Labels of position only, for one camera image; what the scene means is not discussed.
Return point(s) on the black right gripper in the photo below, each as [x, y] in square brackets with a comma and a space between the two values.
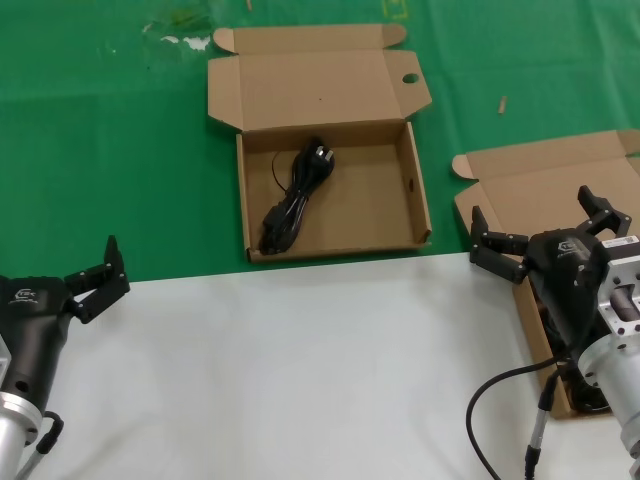
[565, 280]

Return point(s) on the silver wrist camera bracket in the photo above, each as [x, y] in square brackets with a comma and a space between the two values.
[620, 270]

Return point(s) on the green table cloth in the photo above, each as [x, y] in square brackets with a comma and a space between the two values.
[100, 150]

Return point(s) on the small white paper scrap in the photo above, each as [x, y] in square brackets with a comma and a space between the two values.
[170, 38]

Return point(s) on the flat cardboard strip scrap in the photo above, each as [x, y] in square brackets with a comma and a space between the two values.
[501, 106]

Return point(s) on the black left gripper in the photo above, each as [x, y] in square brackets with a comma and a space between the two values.
[30, 315]

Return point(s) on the cardboard box with round hole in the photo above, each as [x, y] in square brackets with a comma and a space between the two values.
[310, 85]

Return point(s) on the open cardboard mailer box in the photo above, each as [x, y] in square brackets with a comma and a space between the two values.
[530, 175]

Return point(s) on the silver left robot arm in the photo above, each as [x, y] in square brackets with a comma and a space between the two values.
[12, 430]

